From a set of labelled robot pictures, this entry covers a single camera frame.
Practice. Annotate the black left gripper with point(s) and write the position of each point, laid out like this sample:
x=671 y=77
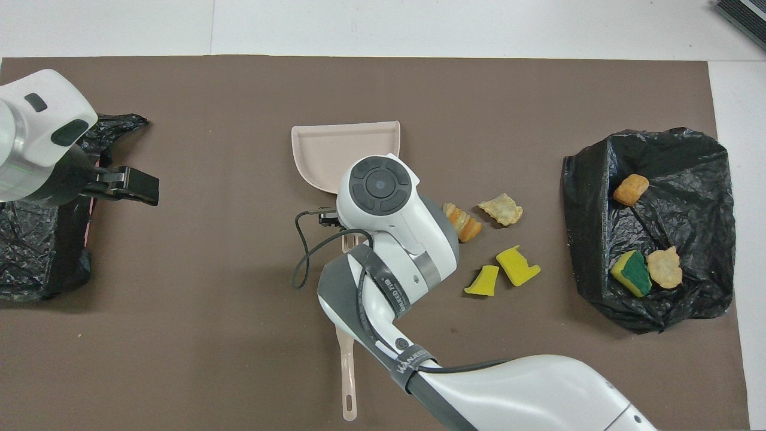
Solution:
x=78 y=179

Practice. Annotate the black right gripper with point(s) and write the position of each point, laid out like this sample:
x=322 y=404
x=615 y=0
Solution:
x=330 y=218

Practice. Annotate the beige plastic dustpan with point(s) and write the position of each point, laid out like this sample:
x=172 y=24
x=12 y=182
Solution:
x=335 y=149

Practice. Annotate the orange striped croissant toy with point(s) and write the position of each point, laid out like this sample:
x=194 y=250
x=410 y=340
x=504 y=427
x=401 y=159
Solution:
x=464 y=222

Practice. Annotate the small yellow sponge piece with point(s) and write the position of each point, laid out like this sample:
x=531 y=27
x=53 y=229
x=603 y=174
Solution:
x=483 y=282

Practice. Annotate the pale bread piece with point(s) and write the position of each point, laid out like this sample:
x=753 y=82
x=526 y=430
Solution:
x=501 y=209

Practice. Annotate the large yellow sponge piece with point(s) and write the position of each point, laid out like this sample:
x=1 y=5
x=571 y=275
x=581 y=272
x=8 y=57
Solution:
x=517 y=266

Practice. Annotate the golden brown bread roll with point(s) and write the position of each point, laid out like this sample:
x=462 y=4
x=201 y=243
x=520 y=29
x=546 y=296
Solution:
x=631 y=190

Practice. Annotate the yellow green scrub sponge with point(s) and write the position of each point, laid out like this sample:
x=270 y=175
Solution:
x=631 y=274

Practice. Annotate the pale round bun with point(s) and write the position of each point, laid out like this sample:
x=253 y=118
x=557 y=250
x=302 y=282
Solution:
x=665 y=268

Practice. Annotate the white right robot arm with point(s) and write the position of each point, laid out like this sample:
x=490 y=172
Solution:
x=389 y=209

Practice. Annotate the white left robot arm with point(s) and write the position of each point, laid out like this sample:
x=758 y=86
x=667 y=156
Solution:
x=36 y=126

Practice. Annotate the black bag lined pink bin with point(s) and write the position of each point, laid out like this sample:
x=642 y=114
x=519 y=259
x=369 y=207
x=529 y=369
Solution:
x=36 y=257

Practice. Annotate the brown table mat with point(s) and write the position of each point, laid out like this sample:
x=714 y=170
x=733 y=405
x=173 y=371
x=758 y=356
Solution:
x=239 y=90

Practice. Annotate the dark grey ridged device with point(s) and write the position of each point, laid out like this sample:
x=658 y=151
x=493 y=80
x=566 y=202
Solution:
x=745 y=21

